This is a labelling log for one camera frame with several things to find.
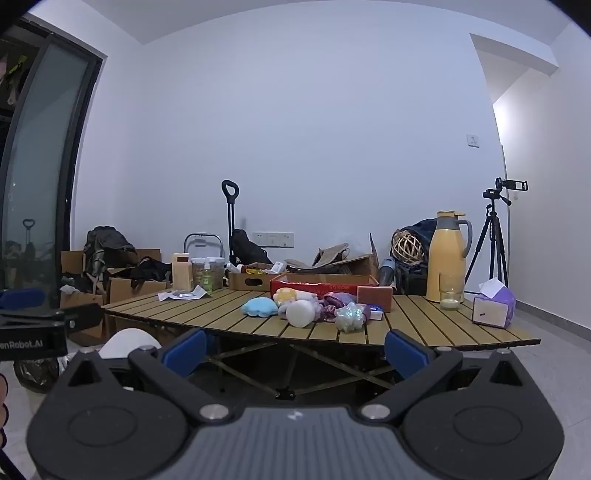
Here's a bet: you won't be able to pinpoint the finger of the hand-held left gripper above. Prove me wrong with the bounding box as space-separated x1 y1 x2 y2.
0 288 47 311

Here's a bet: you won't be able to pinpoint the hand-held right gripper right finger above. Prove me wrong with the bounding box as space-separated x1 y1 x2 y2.
358 329 543 423

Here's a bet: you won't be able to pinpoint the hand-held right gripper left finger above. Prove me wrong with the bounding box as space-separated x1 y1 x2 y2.
48 329 232 425

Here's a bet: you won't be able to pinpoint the pink sponge block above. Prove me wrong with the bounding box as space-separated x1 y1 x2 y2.
356 285 394 311

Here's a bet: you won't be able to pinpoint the shiny packet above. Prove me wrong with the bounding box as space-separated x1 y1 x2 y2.
335 302 368 333

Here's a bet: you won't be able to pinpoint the purple plush toy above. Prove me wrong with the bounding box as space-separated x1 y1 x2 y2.
315 292 355 323

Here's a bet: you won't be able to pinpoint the light blue plush toy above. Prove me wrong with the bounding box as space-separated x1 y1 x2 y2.
241 296 279 317

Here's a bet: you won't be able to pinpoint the red cardboard box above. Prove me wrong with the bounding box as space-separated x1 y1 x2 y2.
270 272 393 300

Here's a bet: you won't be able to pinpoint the white round plush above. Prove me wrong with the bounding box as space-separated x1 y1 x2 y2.
285 299 317 328

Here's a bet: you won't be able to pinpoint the yellow white dog plush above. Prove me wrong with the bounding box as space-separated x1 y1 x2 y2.
273 287 319 309

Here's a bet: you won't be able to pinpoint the person's left hand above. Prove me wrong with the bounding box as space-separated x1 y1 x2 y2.
0 373 11 428

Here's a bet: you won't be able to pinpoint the black trash bin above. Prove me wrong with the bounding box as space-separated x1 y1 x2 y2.
14 355 63 394

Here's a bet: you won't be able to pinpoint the white round object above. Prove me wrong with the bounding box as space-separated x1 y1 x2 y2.
99 328 162 361

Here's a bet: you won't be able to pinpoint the white papers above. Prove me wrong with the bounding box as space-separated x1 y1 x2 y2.
158 285 208 302

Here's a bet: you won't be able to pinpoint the brown cardboard box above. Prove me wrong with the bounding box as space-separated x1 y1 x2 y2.
61 249 161 280
108 276 174 305
59 291 108 342

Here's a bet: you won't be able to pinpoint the black case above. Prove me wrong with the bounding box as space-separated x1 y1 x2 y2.
397 270 428 295

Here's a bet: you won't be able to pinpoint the clear glass cup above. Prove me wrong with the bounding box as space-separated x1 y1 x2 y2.
438 273 464 311

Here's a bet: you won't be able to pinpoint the tan paper carton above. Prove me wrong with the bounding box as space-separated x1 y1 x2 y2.
172 253 193 291

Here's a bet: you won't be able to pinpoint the clear storage jar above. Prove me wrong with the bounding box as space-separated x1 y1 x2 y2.
191 257 225 292

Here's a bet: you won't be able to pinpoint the black jacket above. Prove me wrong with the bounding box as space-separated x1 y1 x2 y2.
130 258 173 289

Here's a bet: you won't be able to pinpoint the purple tissue box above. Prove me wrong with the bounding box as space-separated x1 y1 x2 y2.
472 278 516 329

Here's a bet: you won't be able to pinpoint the black backpack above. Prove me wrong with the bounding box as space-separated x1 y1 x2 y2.
83 226 139 282

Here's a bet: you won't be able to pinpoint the yellow thermos jug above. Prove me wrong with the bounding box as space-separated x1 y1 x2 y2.
425 210 474 304

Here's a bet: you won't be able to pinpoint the wicker ball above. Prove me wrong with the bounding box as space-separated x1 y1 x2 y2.
392 231 426 266

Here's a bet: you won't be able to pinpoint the large open cardboard box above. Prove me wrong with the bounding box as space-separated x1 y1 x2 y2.
286 233 380 278

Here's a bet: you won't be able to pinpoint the black trolley bag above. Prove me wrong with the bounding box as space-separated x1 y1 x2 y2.
229 228 273 266

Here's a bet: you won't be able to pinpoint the dark blue bag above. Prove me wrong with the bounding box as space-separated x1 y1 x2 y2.
392 218 439 278

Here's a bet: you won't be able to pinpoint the sliding glass door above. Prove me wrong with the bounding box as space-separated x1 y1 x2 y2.
0 14 108 296

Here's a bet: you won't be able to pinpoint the small cardboard box with handle hole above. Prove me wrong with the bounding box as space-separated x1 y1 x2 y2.
228 262 287 291

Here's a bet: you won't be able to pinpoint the metal folding frame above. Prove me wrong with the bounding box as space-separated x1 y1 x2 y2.
184 233 225 259

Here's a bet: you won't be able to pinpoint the trolley handle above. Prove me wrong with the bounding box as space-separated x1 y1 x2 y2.
221 180 241 266

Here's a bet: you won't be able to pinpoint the white wall socket strip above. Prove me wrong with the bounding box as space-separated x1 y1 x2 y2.
252 231 295 247

